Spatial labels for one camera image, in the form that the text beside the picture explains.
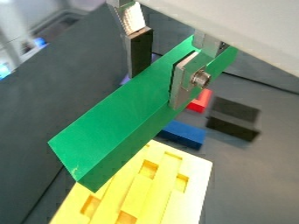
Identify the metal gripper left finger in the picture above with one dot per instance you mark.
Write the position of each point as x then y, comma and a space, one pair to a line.
135, 33

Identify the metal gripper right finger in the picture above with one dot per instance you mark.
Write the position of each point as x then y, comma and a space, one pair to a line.
188, 70

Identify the green rectangular bar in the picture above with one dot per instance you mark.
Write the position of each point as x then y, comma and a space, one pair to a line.
100, 141

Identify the yellow slotted board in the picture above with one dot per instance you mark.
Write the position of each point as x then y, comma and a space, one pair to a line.
157, 189

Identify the red comb-shaped block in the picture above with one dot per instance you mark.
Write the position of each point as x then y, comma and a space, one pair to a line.
199, 104

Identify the purple cross-shaped block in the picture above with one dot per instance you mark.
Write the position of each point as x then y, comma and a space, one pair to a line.
124, 81

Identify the blue rectangular bar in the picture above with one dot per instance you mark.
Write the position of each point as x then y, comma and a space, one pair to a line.
183, 134

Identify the black angle bracket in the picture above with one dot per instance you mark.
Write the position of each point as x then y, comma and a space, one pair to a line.
234, 119

